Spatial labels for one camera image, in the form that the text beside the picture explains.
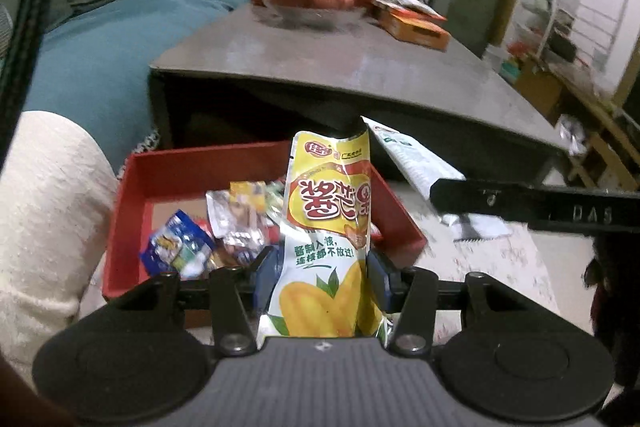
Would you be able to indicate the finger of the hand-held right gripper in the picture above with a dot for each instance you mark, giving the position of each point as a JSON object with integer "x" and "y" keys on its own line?
{"x": 480, "y": 199}

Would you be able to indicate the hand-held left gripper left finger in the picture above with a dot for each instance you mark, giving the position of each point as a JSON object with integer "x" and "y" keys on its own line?
{"x": 267, "y": 277}

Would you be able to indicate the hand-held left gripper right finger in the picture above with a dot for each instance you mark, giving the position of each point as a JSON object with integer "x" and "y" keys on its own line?
{"x": 380, "y": 279}

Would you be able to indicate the silver snack packet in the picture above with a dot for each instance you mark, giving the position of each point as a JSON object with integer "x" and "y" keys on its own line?
{"x": 235, "y": 217}

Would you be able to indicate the yellow mango snack packet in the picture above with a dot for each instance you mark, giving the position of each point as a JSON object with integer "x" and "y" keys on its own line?
{"x": 320, "y": 217}

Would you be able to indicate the small yellow green packet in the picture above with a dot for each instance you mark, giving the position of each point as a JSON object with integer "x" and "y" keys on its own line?
{"x": 247, "y": 194}

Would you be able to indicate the blue white snack packet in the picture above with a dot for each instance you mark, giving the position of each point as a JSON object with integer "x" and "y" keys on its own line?
{"x": 175, "y": 247}

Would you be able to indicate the red cardboard box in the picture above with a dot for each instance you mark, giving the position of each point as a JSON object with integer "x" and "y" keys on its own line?
{"x": 165, "y": 172}

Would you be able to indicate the floral cloth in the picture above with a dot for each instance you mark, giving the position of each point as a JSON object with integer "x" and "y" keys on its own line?
{"x": 500, "y": 267}

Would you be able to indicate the wooden shelf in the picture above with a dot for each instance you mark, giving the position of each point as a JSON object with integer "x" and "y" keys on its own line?
{"x": 600, "y": 117}

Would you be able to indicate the dark cloth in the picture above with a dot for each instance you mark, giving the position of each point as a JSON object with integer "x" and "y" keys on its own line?
{"x": 612, "y": 307}

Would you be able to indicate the brown cardboard box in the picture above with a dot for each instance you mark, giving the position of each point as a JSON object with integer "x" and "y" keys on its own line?
{"x": 540, "y": 84}

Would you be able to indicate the orange cardboard box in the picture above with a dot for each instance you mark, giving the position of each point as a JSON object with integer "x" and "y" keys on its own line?
{"x": 415, "y": 32}

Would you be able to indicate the grey coffee table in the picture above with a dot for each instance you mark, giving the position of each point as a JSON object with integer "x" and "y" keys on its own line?
{"x": 350, "y": 67}

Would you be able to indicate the orange white flat packet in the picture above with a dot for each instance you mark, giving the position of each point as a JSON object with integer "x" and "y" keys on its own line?
{"x": 410, "y": 7}

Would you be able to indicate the white fluffy blanket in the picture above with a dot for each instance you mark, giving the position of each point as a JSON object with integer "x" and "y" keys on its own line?
{"x": 50, "y": 207}

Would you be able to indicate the glass fruit bowl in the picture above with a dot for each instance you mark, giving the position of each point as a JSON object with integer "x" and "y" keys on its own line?
{"x": 320, "y": 18}

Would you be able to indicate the teal sofa cover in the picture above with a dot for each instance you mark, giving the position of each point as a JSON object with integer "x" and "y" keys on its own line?
{"x": 110, "y": 42}

